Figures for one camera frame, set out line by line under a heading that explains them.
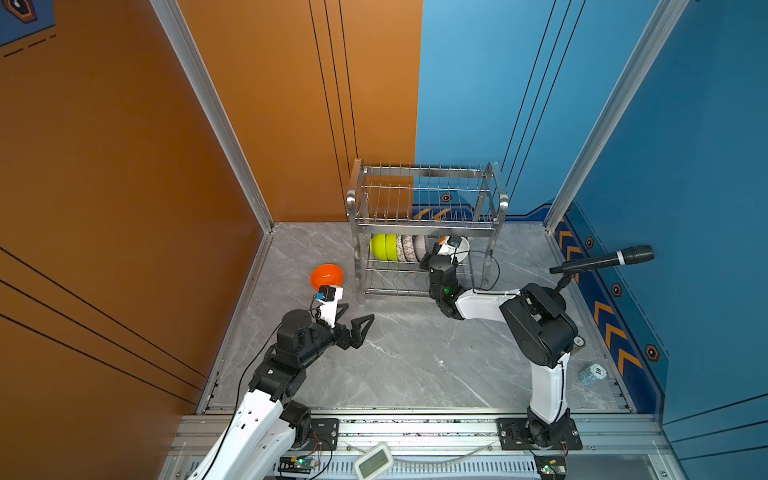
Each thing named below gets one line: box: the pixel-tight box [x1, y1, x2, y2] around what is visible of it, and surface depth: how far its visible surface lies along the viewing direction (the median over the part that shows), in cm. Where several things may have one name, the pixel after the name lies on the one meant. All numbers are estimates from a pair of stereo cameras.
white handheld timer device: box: [354, 441, 394, 480], surface depth 69 cm
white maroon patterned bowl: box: [396, 234, 405, 263], surface depth 101 cm
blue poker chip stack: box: [578, 363, 608, 386], surface depth 79 cm
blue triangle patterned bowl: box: [402, 235, 418, 262], surface depth 101 cm
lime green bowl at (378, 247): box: [370, 234, 387, 261], surface depth 102 cm
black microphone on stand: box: [517, 245, 655, 309], surface depth 74 cm
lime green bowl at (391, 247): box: [385, 234, 398, 261], surface depth 101 cm
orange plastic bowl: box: [310, 263, 345, 291], surface depth 102 cm
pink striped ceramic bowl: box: [414, 235, 426, 262], surface depth 99 cm
